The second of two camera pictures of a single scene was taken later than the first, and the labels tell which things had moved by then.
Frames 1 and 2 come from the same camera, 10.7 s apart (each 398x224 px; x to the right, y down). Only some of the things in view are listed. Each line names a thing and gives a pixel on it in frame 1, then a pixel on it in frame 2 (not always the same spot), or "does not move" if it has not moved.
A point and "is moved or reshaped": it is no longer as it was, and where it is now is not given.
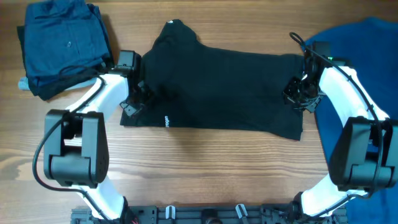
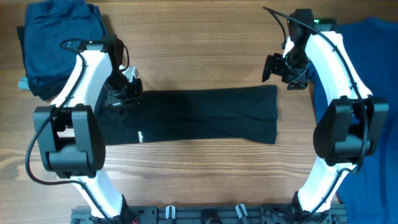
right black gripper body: x=298 y=94 → x=280 y=68
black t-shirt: x=196 y=86 is moved or reshaped
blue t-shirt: x=369 y=47 does not move
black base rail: x=216 y=214 does not move
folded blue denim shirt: x=64 y=36 does not move
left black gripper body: x=132 y=104 → x=123 y=94
